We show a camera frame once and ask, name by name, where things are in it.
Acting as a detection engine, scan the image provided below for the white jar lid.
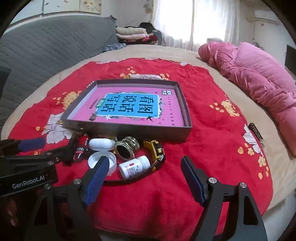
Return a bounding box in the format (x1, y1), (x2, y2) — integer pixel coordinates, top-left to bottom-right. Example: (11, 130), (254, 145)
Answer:
(88, 151), (117, 176)

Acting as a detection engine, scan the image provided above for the pink and blue book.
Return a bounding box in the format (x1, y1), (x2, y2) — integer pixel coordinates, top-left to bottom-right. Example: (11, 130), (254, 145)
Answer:
(70, 87), (185, 127)

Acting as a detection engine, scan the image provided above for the black television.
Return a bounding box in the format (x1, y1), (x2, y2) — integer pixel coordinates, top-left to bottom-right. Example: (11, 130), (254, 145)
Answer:
(284, 44), (296, 76)

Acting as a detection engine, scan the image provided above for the shallow cardboard box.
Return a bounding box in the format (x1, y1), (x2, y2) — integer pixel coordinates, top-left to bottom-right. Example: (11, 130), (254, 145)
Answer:
(60, 79), (193, 143)

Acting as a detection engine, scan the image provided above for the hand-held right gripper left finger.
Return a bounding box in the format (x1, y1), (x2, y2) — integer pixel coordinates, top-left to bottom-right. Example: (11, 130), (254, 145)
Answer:
(25, 156), (110, 241)

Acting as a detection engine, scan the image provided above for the red and black lighter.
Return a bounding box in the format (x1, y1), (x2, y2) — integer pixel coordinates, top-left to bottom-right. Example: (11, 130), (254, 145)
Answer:
(73, 145), (89, 160)

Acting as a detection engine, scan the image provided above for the white pill bottle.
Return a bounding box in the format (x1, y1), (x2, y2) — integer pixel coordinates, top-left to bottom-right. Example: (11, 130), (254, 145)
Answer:
(119, 155), (151, 179)

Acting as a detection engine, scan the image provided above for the grey quilted headboard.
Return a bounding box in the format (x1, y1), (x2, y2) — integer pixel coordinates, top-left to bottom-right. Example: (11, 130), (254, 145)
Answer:
(0, 16), (121, 132)

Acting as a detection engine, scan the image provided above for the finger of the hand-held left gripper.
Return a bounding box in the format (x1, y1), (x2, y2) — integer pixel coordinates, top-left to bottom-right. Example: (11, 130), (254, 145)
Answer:
(0, 138), (46, 156)
(41, 132), (80, 166)

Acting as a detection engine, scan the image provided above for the brown hair clip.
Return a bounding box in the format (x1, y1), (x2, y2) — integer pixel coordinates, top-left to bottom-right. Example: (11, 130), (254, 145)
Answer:
(248, 122), (265, 147)

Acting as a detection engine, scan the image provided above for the yellow watch with black strap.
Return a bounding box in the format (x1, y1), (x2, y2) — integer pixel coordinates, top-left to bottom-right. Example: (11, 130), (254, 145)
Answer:
(103, 140), (166, 186)

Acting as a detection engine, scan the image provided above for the white air conditioner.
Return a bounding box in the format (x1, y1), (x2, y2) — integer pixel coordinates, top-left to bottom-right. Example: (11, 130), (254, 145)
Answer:
(254, 9), (278, 22)

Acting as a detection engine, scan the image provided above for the white curtain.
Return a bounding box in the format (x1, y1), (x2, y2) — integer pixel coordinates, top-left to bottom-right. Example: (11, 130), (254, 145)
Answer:
(153, 0), (241, 50)

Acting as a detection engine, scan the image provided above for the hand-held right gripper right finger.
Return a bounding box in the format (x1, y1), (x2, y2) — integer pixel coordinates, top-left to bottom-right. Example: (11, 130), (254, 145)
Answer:
(181, 156), (266, 241)

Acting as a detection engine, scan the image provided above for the blue patterned cloth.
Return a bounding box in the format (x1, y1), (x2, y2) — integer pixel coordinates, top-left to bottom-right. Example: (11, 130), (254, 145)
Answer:
(103, 43), (126, 52)

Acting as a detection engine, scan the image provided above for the pink quilt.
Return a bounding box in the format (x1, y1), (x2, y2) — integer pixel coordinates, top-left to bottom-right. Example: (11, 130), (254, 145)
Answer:
(198, 42), (296, 159)

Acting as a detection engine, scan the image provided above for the white earbuds case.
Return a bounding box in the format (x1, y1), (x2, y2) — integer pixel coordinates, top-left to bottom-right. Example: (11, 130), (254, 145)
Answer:
(88, 138), (116, 151)

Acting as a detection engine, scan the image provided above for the red floral blanket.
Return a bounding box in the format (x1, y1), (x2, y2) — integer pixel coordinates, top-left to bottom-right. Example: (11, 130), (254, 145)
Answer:
(7, 58), (274, 241)

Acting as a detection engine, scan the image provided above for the stack of folded clothes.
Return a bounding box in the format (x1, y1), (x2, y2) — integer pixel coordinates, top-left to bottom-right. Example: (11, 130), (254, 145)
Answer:
(116, 22), (162, 45)

